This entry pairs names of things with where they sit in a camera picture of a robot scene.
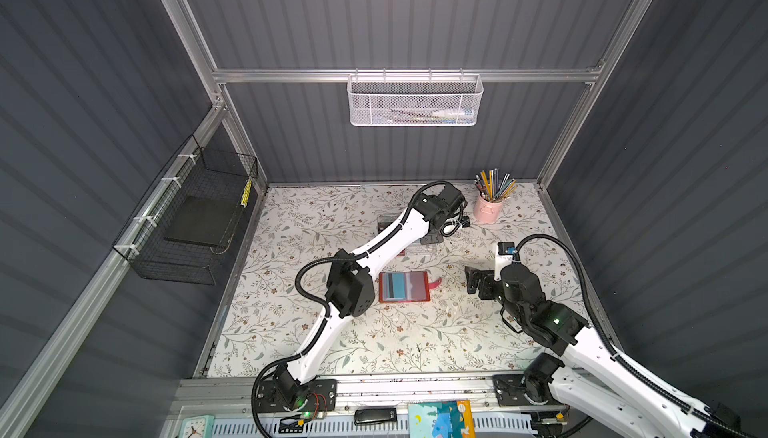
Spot clear plastic organizer box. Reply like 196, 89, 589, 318
373, 214, 445, 257

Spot red card holder wallet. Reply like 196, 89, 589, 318
379, 271, 442, 304

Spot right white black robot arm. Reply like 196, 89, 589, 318
465, 262, 744, 437

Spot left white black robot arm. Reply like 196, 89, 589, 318
265, 180, 468, 409

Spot pink pen cup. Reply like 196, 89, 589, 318
473, 194, 504, 225

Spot pens in pink cup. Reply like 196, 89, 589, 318
474, 168, 518, 203

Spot markers in white basket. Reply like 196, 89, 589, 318
390, 108, 476, 125

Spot colourful picture book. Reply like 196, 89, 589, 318
408, 400, 476, 438

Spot black stapler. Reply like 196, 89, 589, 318
353, 407, 398, 426

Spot yellow tag on basket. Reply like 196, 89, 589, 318
239, 178, 253, 208

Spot black pad in basket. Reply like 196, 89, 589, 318
163, 196, 241, 247

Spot small teal clock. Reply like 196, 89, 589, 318
177, 415, 215, 438

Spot left black corrugated cable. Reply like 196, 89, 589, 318
250, 181, 451, 438

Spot black corrugated cable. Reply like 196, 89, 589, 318
514, 233, 757, 438
250, 181, 451, 438

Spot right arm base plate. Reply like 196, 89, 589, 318
491, 373, 564, 407

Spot right black corrugated cable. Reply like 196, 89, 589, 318
514, 233, 757, 438

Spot white wire mesh basket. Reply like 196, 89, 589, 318
346, 73, 484, 127

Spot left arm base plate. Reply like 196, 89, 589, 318
251, 379, 338, 413

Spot black wire wall basket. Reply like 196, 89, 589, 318
113, 140, 259, 286

